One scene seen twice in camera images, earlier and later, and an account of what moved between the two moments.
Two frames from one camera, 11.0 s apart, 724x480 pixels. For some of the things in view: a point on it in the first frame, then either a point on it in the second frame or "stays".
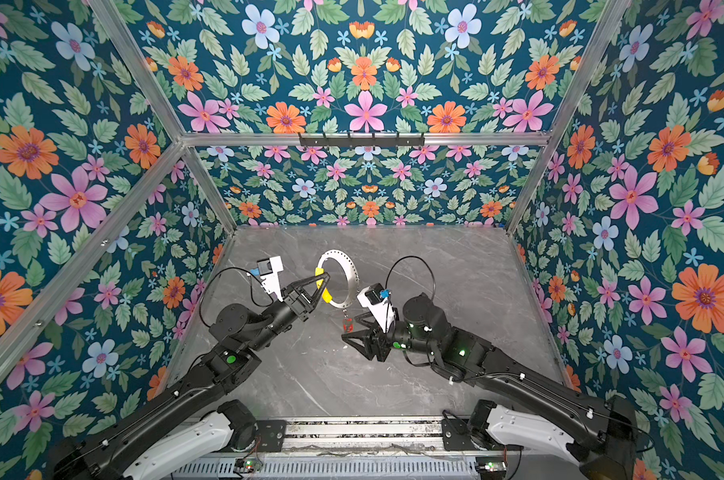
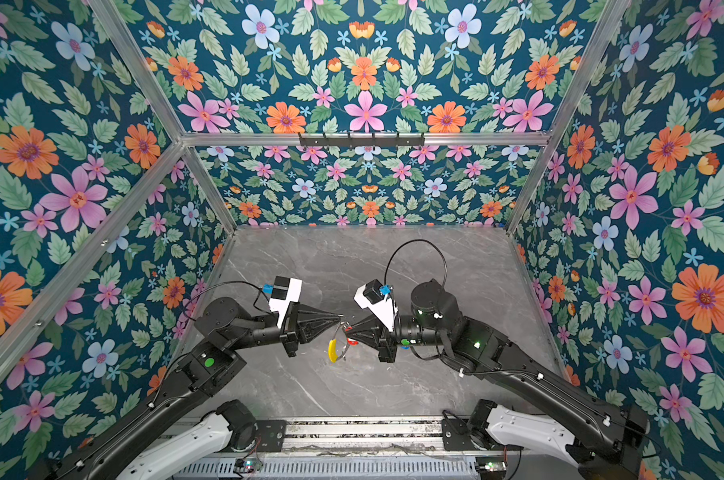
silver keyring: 352,276 → 346,346
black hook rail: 361,142 stays
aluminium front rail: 368,437 stays
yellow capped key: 326,295 → 332,350
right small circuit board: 490,464 stays
